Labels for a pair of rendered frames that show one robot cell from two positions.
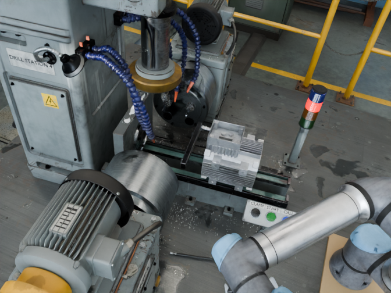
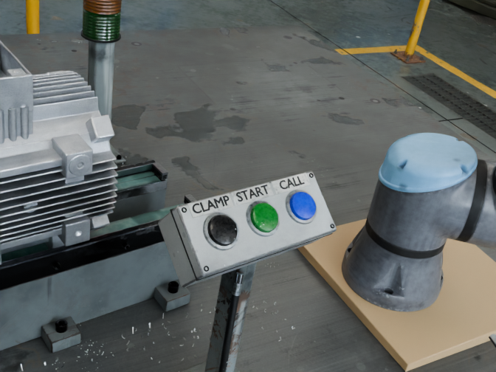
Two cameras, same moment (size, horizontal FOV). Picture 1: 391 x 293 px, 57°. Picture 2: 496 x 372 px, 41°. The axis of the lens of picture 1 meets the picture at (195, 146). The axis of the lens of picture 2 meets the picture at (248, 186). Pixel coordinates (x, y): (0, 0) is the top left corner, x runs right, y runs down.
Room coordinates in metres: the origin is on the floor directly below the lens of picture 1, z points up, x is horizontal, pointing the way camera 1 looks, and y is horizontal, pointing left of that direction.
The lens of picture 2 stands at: (0.38, 0.17, 1.43)
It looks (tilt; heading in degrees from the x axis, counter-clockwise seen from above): 32 degrees down; 308
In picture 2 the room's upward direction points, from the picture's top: 11 degrees clockwise
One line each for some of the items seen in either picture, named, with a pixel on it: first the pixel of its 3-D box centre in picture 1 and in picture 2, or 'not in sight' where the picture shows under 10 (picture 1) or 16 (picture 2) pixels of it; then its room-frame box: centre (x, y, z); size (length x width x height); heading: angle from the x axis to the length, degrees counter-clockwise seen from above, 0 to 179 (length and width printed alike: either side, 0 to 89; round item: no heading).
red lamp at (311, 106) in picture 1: (313, 103); not in sight; (1.23, -0.46, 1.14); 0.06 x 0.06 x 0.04
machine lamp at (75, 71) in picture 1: (59, 59); not in sight; (0.84, 0.39, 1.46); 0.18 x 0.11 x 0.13; 80
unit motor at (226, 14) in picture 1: (212, 38); not in sight; (1.65, -0.02, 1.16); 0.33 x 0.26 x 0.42; 170
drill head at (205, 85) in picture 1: (187, 90); not in sight; (1.36, 0.07, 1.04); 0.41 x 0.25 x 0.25; 170
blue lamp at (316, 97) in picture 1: (317, 94); not in sight; (1.23, -0.46, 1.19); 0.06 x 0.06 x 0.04
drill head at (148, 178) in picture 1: (128, 207); not in sight; (0.68, 0.19, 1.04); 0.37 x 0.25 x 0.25; 170
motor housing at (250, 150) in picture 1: (231, 158); (1, 164); (0.98, -0.14, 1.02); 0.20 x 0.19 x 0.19; 80
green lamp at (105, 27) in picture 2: (307, 120); (101, 22); (1.23, -0.46, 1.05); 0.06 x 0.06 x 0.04
